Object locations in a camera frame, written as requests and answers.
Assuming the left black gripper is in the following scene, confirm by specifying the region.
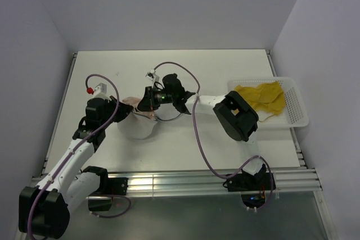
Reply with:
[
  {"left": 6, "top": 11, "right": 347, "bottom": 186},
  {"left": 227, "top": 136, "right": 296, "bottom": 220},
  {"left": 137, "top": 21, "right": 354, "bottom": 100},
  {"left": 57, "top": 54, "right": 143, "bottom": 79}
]
[{"left": 100, "top": 96, "right": 133, "bottom": 129}]

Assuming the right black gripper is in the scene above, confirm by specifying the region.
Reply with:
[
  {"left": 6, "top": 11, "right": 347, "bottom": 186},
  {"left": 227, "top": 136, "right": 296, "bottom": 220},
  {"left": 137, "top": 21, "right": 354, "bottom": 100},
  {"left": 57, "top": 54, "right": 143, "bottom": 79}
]
[{"left": 136, "top": 86, "right": 176, "bottom": 111}]

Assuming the pink bra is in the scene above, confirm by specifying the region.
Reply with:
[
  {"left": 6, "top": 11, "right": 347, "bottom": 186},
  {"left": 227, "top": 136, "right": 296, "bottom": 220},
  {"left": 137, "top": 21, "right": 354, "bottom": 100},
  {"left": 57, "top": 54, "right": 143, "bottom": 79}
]
[{"left": 122, "top": 97, "right": 156, "bottom": 121}]

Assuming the white mesh laundry bag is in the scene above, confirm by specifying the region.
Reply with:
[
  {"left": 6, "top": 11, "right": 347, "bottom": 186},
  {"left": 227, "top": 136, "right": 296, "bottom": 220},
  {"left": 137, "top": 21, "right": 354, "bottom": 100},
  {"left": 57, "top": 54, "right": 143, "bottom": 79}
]
[{"left": 116, "top": 96, "right": 186, "bottom": 139}]

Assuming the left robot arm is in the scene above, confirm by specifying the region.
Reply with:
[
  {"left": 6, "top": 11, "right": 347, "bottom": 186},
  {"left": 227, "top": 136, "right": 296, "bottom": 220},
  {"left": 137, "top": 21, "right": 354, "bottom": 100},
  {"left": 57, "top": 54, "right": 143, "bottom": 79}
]
[{"left": 19, "top": 96, "right": 133, "bottom": 239}]

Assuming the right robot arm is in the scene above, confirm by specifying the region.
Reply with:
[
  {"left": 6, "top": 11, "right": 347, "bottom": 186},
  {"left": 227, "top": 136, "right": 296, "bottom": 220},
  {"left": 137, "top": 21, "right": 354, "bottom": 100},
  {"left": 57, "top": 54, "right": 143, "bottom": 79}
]
[{"left": 137, "top": 74, "right": 266, "bottom": 189}]

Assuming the yellow cloth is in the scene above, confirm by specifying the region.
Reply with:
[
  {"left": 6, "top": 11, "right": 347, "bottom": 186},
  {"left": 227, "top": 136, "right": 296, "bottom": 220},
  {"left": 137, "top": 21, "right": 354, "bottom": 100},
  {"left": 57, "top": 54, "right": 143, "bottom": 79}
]
[{"left": 235, "top": 81, "right": 286, "bottom": 123}]

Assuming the white plastic basket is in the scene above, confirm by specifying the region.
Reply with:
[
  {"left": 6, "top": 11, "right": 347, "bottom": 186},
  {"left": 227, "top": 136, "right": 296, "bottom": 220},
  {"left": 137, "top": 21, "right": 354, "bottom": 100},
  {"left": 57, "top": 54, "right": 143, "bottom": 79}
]
[{"left": 227, "top": 77, "right": 309, "bottom": 129}]

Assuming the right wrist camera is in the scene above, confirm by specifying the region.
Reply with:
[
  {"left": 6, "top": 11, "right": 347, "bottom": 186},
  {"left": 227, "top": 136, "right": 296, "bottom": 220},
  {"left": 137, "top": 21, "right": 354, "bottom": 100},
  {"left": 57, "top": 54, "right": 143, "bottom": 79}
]
[{"left": 145, "top": 69, "right": 159, "bottom": 84}]

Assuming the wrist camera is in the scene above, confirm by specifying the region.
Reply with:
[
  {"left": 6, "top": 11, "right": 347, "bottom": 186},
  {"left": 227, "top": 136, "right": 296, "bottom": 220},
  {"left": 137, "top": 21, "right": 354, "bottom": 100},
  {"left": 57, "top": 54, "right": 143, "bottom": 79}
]
[
  {"left": 145, "top": 69, "right": 159, "bottom": 84},
  {"left": 86, "top": 83, "right": 110, "bottom": 100}
]

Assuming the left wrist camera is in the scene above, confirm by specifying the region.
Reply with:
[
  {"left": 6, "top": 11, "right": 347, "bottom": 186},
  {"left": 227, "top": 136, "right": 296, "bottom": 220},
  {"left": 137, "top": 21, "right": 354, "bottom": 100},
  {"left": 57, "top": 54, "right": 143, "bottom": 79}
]
[{"left": 86, "top": 83, "right": 110, "bottom": 100}]

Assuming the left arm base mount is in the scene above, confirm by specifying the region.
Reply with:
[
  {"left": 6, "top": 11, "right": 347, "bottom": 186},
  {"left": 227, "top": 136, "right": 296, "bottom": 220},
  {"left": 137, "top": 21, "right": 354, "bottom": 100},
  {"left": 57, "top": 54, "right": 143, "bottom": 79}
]
[{"left": 87, "top": 177, "right": 128, "bottom": 212}]

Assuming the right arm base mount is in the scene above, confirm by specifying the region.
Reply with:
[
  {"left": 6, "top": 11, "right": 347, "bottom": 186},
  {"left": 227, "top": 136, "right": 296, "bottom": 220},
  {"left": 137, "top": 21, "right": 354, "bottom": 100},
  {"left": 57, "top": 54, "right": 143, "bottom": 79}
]
[{"left": 222, "top": 173, "right": 276, "bottom": 208}]

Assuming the aluminium rail frame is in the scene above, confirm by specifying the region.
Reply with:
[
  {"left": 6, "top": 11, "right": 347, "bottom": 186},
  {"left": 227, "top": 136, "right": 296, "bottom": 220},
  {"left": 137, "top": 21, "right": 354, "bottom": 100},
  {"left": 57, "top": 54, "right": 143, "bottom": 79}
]
[{"left": 42, "top": 49, "right": 336, "bottom": 239}]

